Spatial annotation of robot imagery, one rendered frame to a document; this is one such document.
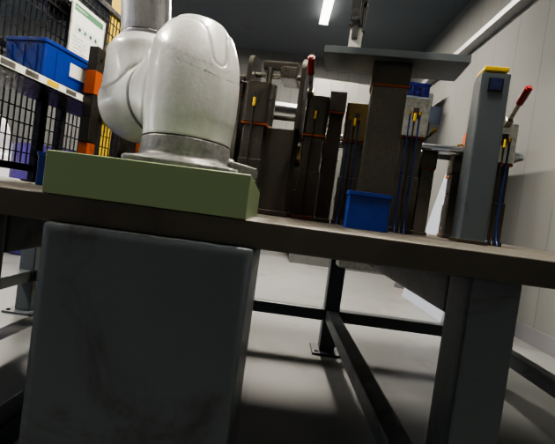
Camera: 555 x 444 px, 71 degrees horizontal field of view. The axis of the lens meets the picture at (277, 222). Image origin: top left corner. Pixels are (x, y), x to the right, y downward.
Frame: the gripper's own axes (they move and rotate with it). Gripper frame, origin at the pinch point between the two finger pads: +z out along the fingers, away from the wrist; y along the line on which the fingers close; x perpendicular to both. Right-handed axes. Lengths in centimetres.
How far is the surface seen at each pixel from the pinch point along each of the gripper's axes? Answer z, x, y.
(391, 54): 4.7, -10.6, -3.7
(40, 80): 19, 89, -21
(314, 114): 17.9, 11.0, 7.7
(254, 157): 33.8, 24.5, -1.9
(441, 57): 4.6, -22.7, -1.3
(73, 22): -16, 118, 13
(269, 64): 2.7, 28.2, 8.6
